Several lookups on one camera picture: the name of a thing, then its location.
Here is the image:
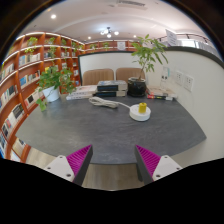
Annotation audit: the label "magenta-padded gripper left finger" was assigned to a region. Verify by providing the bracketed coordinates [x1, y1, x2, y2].
[43, 144, 94, 187]

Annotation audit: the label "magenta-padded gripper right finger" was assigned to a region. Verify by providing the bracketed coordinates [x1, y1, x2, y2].
[134, 144, 184, 186]

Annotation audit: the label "round white power strip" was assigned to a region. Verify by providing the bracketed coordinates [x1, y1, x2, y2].
[129, 103, 152, 122]

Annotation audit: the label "stack of beige books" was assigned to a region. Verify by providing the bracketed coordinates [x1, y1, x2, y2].
[145, 85, 179, 102]

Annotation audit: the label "leafy plant in white pot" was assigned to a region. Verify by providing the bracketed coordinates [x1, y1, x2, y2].
[34, 64, 78, 113]

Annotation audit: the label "stack of white books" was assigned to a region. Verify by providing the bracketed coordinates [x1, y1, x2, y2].
[65, 84, 98, 101]

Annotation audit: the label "tall plant in black pot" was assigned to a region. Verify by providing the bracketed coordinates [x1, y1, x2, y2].
[127, 33, 169, 98]

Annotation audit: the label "clear acrylic sign stand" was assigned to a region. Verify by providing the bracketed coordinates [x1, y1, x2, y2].
[159, 66, 172, 90]

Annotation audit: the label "orange wooden bookshelf unit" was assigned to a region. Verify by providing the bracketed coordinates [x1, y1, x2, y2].
[0, 31, 139, 159]

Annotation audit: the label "tan upholstered chair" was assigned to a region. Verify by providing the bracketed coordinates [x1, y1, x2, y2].
[81, 68, 115, 87]
[115, 67, 147, 83]

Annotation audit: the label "white curtain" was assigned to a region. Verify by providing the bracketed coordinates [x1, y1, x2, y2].
[179, 39, 218, 58]

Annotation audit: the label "white and purple hanging sign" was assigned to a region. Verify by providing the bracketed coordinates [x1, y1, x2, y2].
[164, 28, 179, 47]

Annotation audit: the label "multi-bulb ceiling lamp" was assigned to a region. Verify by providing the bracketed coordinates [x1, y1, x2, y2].
[99, 26, 120, 39]

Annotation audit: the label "recessed ceiling spotlights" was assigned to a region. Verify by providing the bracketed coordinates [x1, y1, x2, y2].
[48, 13, 99, 41]

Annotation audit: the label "ceiling air vent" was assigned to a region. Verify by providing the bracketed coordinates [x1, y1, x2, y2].
[116, 0, 148, 10]

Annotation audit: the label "bundled white power cable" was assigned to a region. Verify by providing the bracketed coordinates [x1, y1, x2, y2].
[88, 96, 132, 111]

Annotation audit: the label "white wall socket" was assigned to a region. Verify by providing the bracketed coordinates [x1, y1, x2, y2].
[183, 73, 195, 92]
[174, 70, 184, 86]

